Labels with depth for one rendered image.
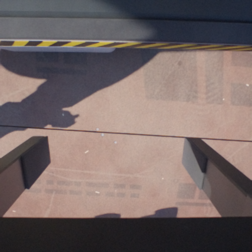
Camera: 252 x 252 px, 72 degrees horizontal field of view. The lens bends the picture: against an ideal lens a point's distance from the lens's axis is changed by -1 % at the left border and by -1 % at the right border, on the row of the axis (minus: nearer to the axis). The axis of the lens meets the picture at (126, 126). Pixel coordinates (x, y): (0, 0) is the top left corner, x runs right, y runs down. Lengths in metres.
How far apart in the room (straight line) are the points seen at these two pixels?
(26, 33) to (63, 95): 0.34
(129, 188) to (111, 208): 0.10
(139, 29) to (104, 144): 0.41
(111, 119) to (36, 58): 0.26
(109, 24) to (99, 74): 0.33
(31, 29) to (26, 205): 0.62
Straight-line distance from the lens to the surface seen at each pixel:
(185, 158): 0.16
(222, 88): 0.58
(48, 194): 0.68
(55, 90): 0.54
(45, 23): 0.20
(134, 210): 0.68
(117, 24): 0.19
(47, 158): 0.17
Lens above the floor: 0.50
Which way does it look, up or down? 74 degrees down
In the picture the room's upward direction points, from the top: 176 degrees clockwise
